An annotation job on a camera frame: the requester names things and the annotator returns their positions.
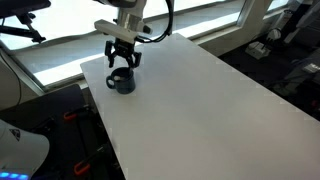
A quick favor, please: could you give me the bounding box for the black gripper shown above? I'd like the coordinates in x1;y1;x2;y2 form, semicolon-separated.
104;37;143;70

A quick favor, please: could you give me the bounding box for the dark green mug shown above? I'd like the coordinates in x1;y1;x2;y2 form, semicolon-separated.
105;66;137;95

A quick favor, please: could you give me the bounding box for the white floor device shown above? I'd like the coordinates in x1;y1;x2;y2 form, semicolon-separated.
245;41;271;61

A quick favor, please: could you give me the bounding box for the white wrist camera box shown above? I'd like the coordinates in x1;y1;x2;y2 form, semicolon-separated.
93;18;153;43

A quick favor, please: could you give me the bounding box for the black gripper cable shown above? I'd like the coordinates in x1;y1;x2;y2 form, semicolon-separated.
134;0;175;44

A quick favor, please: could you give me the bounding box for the orange-handled black clamp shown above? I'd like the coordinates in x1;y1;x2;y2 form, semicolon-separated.
62;105;92;122
73;145;108;177

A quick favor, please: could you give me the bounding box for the black tripod mount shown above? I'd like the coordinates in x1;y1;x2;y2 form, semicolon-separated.
0;0;52;45

